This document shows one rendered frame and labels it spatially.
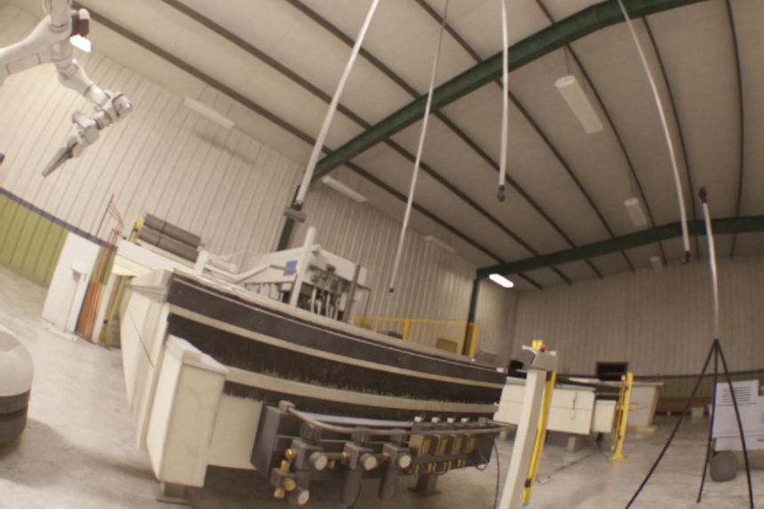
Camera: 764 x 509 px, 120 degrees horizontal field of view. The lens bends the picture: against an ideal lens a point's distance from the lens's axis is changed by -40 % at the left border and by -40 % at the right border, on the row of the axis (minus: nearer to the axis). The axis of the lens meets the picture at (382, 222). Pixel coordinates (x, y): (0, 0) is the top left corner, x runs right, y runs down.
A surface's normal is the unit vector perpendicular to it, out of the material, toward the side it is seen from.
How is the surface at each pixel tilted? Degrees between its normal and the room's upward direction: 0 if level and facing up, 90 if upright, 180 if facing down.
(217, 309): 90
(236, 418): 90
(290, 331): 90
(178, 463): 90
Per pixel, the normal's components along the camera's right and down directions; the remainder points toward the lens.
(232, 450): 0.65, -0.15
